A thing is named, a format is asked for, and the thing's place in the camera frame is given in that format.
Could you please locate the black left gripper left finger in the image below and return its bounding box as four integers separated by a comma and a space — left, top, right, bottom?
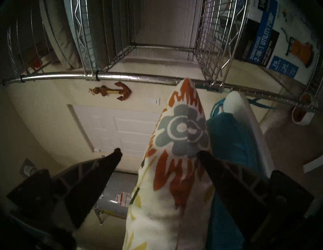
51, 148, 123, 229

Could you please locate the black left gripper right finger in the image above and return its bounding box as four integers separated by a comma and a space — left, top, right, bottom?
197, 150, 272, 240

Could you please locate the floral HOPE JOY throw cushion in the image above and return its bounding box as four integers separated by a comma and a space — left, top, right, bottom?
122, 78, 215, 250

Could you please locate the teal tufted seat cushion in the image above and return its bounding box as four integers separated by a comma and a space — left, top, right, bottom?
206, 97, 274, 250

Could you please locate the tan bench cushion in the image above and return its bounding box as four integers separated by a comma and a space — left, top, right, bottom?
39, 0, 84, 70

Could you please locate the light blue bench cushion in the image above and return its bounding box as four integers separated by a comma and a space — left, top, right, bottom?
63, 0, 99, 71

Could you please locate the grey water heater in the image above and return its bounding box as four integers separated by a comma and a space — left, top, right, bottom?
95, 171, 139, 225

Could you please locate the white panel door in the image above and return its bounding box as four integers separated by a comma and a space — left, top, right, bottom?
67, 104, 162, 174

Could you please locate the grey flue pipe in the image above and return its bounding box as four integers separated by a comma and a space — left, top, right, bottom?
20, 158, 38, 178

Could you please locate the white overbed table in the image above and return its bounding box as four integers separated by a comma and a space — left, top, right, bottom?
223, 91, 275, 178

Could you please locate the white ceramic bowl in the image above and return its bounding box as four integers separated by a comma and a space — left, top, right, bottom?
291, 93, 316, 126

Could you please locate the utility pump cardboard box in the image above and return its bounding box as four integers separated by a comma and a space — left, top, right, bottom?
235, 0, 321, 83

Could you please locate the wooden anchor wall decoration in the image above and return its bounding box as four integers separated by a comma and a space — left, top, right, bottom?
88, 81, 132, 102

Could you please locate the chrome wire shelving rack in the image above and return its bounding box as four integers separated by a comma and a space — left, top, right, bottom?
3, 0, 323, 114

